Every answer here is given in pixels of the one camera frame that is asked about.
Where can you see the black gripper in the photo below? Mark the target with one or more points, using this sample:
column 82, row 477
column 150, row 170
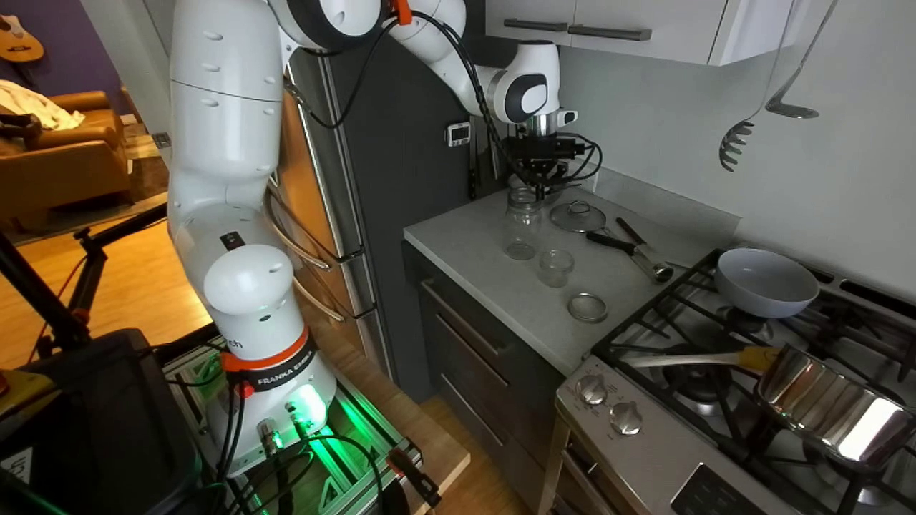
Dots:
column 547, row 166

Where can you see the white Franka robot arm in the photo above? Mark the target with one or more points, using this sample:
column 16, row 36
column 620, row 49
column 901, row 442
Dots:
column 230, row 145

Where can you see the robot base platform green light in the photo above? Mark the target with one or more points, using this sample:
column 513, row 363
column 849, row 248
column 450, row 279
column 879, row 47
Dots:
column 326, row 446

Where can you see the tall clear glass jar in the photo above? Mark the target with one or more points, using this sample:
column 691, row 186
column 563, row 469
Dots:
column 519, row 230

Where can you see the short clear glass jar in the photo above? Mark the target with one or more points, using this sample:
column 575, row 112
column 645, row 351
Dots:
column 553, row 268

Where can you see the glass pot lid with knob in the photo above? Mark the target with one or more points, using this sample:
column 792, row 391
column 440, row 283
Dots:
column 579, row 218

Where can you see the thin black utensil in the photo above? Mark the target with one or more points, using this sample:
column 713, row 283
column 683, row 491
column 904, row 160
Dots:
column 630, row 233

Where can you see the small white fridge label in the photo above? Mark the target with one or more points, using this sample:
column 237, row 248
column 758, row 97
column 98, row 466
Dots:
column 460, row 135

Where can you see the small flat glass lid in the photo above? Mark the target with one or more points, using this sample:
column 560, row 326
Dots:
column 587, row 308

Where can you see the stainless steel refrigerator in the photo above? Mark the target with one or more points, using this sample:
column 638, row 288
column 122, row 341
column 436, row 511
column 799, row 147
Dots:
column 403, row 190

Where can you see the dark grey drawer cabinet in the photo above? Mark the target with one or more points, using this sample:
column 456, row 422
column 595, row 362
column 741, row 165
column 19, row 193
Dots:
column 467, row 358

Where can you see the black hanging slotted spoon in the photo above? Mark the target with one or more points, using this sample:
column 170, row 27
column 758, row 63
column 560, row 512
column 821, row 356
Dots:
column 738, row 145

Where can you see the grey stove knob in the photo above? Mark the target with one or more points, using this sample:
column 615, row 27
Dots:
column 626, row 419
column 595, row 391

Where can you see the black hanging spatula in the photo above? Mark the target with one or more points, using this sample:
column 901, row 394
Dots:
column 792, row 110

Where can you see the stainless steel gas range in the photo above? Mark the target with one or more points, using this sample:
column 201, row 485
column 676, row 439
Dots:
column 745, row 446

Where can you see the brown leather sofa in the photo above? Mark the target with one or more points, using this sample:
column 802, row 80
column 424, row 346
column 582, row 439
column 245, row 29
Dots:
column 59, row 172

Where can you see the black equipment box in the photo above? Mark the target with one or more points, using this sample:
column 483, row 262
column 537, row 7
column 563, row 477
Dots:
column 97, row 431

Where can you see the black tripod stand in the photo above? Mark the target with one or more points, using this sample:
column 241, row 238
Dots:
column 45, row 295

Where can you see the white cloth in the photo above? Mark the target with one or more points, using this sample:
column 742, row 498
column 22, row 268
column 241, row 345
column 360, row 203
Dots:
column 32, row 105

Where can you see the wooden guitar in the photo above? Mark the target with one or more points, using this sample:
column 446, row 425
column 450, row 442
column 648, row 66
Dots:
column 19, row 43

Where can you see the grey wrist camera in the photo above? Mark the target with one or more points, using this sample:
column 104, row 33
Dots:
column 519, row 147

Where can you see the white wall cabinet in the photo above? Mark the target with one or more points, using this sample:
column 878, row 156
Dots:
column 669, row 24

